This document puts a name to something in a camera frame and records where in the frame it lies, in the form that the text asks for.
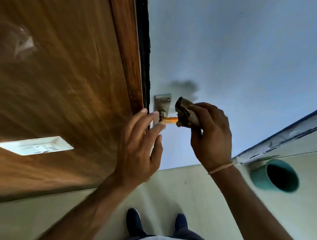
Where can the orange thread wristband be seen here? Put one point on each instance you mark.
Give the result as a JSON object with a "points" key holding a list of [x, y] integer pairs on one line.
{"points": [[220, 168]]}

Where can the grey skirting with blue edge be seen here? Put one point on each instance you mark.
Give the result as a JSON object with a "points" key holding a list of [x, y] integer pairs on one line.
{"points": [[287, 135]]}

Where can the dark blue right shoe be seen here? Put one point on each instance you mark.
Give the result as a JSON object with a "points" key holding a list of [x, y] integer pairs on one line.
{"points": [[181, 223]]}

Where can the brown cleaning cloth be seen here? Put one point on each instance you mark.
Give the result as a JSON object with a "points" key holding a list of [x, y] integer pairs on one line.
{"points": [[184, 113]]}

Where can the person's right forearm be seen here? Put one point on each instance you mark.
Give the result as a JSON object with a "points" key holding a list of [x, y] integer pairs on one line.
{"points": [[254, 220]]}

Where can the person's right hand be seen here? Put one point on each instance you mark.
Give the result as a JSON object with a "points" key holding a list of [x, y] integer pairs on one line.
{"points": [[213, 141]]}

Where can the brown wooden panel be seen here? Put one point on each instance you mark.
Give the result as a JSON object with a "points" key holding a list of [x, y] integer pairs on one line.
{"points": [[55, 89]]}

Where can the dark blue left shoe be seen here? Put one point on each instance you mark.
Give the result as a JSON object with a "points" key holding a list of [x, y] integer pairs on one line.
{"points": [[135, 222]]}

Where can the person's left hand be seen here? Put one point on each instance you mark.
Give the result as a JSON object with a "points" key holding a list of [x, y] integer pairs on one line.
{"points": [[135, 154]]}

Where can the person's right thumb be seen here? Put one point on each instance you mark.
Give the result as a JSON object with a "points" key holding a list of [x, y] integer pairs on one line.
{"points": [[196, 136]]}

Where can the person's left forearm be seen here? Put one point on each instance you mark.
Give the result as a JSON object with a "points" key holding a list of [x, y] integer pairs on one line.
{"points": [[87, 213]]}

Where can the teal plastic bucket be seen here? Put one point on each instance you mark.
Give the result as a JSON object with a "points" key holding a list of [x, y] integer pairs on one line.
{"points": [[262, 178]]}

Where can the pale blue door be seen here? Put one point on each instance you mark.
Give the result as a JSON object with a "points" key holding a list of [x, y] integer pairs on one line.
{"points": [[233, 61]]}

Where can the person's left thumb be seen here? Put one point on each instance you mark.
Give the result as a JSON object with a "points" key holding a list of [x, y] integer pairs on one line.
{"points": [[157, 151]]}

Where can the person's left middle finger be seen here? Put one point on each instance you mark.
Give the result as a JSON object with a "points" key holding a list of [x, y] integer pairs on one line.
{"points": [[148, 123]]}

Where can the white switch plate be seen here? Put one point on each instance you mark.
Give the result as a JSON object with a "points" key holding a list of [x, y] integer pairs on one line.
{"points": [[34, 145]]}

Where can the dark blue shoe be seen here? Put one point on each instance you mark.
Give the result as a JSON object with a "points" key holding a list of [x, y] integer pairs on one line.
{"points": [[181, 223], [135, 222]]}

